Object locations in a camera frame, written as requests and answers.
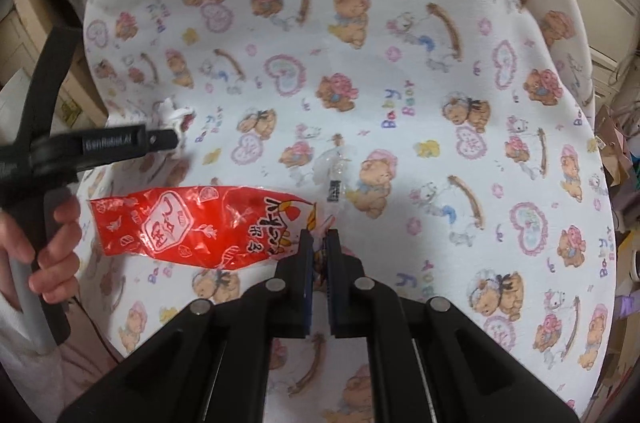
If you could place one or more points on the person's left hand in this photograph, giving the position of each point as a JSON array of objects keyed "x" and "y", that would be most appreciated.
[{"x": 62, "y": 243}]

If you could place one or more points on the clear plastic wrapper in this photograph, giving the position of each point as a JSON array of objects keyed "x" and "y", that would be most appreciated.
[{"x": 332, "y": 170}]

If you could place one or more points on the bear printed blanket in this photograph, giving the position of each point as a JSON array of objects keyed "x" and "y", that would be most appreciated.
[{"x": 400, "y": 53}]

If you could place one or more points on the person's pink clothing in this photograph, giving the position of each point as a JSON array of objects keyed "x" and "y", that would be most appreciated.
[{"x": 85, "y": 365}]

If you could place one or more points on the brown paper bag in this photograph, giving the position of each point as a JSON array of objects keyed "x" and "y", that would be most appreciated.
[{"x": 615, "y": 148}]

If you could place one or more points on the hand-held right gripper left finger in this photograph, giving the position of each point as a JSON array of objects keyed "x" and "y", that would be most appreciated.
[{"x": 306, "y": 263}]

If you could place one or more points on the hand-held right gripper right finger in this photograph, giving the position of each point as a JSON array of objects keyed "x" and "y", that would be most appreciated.
[{"x": 332, "y": 263}]

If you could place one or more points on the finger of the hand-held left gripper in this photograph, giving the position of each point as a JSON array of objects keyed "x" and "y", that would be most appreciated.
[{"x": 160, "y": 139}]

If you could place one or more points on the red snack packet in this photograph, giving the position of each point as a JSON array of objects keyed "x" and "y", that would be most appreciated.
[{"x": 175, "y": 228}]

